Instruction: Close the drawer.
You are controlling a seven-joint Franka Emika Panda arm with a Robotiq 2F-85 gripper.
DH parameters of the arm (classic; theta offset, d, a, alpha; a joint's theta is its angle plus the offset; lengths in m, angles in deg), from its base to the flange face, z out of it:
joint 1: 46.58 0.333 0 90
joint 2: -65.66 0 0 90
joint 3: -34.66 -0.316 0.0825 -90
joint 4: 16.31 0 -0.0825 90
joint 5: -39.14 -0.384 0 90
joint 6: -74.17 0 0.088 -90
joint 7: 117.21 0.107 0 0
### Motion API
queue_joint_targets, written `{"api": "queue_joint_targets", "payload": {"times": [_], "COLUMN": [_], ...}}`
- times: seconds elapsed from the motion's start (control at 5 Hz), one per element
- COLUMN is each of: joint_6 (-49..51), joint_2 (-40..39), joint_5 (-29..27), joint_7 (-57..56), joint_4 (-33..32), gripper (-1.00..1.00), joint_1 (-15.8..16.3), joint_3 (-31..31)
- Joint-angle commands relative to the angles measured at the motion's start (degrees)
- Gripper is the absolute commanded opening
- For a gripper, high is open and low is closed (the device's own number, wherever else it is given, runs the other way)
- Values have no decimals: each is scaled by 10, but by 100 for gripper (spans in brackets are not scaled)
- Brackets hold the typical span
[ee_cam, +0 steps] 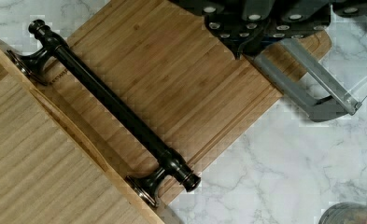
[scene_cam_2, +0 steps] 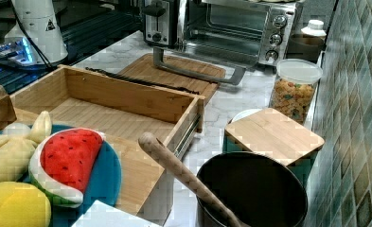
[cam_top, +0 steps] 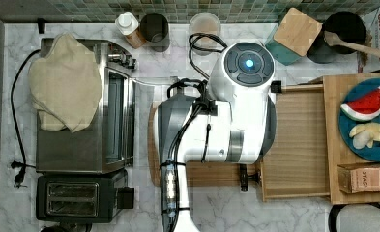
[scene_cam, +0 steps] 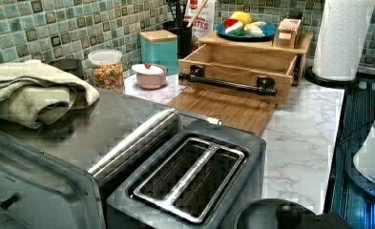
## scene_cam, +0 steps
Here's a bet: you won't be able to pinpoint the wooden drawer with black handle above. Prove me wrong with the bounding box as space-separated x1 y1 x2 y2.
178 44 298 104

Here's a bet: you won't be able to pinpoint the wooden drawer cabinet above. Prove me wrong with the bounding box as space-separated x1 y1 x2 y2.
198 31 313 85

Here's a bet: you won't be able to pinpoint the pink ceramic lidded bowl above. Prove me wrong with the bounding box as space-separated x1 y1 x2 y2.
132 63 167 89

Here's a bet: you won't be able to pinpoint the black two-slot toaster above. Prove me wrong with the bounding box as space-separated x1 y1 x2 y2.
107 121 266 229

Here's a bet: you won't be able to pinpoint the bamboo cutting board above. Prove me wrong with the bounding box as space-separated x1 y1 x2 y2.
168 88 276 136

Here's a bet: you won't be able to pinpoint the teal canister with wooden lid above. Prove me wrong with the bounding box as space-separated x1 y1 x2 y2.
139 30 177 75

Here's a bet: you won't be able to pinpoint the black utensil holder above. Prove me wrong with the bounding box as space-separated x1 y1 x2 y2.
162 21 192 59

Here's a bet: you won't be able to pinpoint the clear jar of cereal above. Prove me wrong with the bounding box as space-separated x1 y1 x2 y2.
88 50 125 94

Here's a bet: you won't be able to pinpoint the plush watermelon slice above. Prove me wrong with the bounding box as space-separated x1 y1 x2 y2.
223 19 243 35

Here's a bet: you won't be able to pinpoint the white carton box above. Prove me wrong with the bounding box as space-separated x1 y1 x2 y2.
184 0 216 43

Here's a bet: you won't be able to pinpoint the plush cream banana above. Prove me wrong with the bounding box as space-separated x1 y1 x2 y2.
243 21 265 37

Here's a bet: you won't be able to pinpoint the black utensils in holder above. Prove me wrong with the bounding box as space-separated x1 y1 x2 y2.
166 0 188 28

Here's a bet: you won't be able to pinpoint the plush yellow lemon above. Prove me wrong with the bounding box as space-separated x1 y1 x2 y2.
230 11 253 25

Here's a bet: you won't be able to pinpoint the blue plate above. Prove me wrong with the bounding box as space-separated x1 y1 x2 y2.
216 24 276 42

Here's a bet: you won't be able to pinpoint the black round pot lid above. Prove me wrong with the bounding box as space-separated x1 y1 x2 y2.
234 198 353 229

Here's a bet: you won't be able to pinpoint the black paper towel holder base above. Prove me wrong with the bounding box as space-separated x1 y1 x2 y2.
304 67 359 89

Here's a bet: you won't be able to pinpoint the small wooden box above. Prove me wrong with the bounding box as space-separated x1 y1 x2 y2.
273 18 302 49

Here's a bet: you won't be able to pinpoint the stainless steel toaster oven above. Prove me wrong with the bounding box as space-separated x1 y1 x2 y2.
0 90 222 229

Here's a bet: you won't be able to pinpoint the beige folded towel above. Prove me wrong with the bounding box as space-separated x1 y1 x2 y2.
0 61 99 129

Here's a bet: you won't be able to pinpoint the white paper towel roll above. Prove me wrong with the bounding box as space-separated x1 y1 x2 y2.
312 0 375 82

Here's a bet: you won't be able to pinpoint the wooden spoon handle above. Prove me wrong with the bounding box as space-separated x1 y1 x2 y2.
186 0 208 28

